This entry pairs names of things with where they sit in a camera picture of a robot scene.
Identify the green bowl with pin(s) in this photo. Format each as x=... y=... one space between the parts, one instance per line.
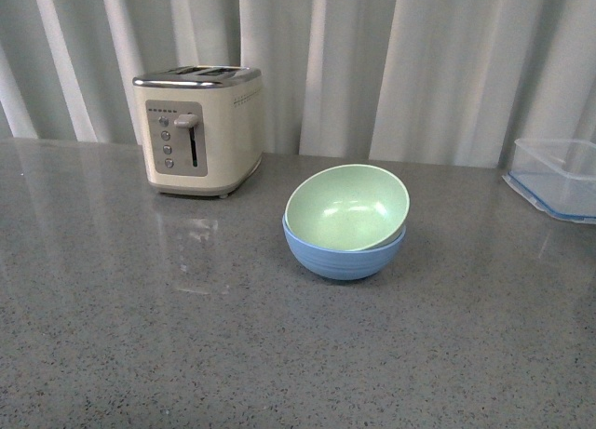
x=350 y=207

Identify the blue bowl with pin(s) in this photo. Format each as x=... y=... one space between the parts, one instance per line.
x=342 y=265

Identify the cream two-slot toaster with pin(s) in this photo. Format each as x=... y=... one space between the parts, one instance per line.
x=202 y=127

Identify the white curtain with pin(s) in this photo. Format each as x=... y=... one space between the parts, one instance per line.
x=432 y=81

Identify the clear plastic container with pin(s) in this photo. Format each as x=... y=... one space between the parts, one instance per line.
x=556 y=176

